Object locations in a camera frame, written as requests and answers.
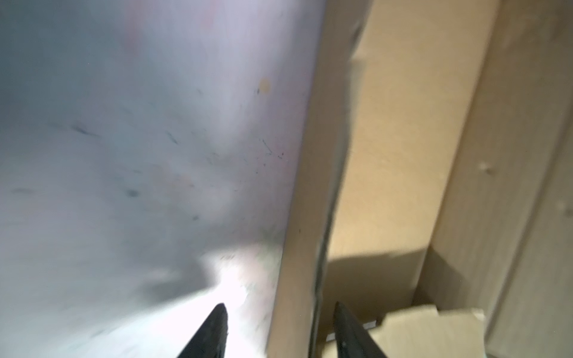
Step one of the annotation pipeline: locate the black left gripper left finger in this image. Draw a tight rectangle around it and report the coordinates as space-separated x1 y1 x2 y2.
178 303 228 358

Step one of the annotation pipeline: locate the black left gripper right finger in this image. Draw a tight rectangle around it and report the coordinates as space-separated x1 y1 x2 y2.
333 301 387 358

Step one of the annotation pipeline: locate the brown cardboard sheet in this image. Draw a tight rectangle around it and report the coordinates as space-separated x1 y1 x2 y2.
265 1 572 357

